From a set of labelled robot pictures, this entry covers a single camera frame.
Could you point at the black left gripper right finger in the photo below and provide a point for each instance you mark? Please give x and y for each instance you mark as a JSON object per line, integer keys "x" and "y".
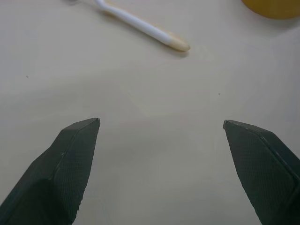
{"x": 264, "y": 173}

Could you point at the white and cream toothbrush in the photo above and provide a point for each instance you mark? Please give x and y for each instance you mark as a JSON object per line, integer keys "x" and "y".
{"x": 140, "y": 23}

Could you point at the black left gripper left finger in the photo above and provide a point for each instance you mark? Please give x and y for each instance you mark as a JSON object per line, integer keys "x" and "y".
{"x": 58, "y": 178}

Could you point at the yellow cup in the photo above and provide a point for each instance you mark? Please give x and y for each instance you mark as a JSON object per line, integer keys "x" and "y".
{"x": 273, "y": 8}

